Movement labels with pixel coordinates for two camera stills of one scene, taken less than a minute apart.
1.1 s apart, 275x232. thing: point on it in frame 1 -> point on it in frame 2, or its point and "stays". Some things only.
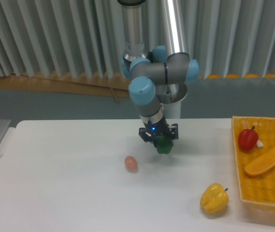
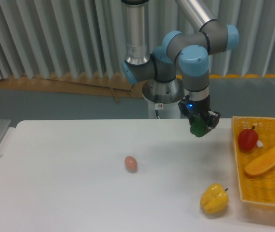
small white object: (259, 144) stays
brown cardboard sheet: (82, 83) stays
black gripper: (160, 128) -> (188, 107)
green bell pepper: (164, 145) -> (198, 126)
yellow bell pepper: (214, 199) stays
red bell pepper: (248, 138) stays
